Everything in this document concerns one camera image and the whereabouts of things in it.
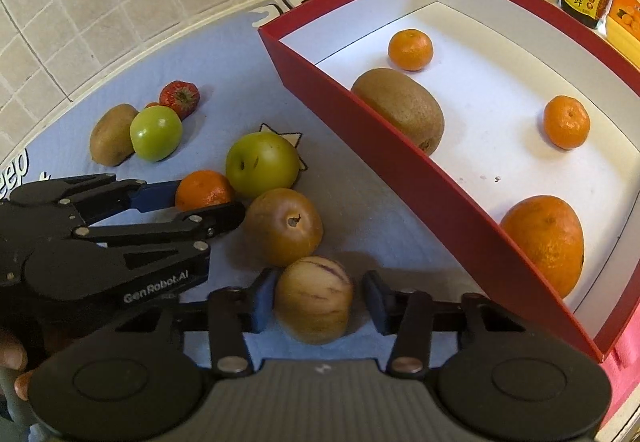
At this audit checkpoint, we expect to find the large green apple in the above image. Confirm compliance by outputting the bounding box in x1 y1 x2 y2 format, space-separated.
225 132 301 200

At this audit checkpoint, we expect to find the person's left hand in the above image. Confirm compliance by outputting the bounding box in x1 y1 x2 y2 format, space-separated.
0 327 36 403

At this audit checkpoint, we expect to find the purple striped pepino melon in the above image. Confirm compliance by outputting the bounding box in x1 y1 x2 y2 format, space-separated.
273 257 355 346

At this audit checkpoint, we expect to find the red strawberry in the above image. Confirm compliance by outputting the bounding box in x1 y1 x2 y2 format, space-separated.
159 80 201 120

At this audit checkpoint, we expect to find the small green apple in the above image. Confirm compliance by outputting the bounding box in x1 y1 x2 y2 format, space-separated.
129 105 184 163

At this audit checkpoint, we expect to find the red cardboard box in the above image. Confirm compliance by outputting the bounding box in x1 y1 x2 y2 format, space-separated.
257 0 640 364

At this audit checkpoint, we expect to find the pink cloth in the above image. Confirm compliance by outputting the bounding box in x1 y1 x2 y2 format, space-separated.
595 322 640 428

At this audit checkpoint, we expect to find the round brown fruit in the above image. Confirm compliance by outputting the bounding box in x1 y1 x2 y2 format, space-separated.
243 188 324 267

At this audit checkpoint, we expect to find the large orange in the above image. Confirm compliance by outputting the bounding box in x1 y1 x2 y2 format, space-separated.
500 195 586 300

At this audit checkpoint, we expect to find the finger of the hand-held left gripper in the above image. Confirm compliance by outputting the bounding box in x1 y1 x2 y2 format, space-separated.
72 200 247 275
7 173 187 227

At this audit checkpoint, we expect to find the brown kiwi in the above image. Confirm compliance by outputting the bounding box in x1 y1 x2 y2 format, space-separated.
351 68 445 157
89 104 140 167

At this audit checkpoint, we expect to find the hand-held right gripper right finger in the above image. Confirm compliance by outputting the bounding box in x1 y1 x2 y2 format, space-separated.
361 270 506 378

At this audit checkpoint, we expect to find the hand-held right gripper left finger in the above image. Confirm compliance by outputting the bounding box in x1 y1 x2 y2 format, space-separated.
119 267 279 378

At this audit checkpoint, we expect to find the blue printed mat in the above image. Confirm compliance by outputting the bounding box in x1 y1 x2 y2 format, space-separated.
0 0 501 442

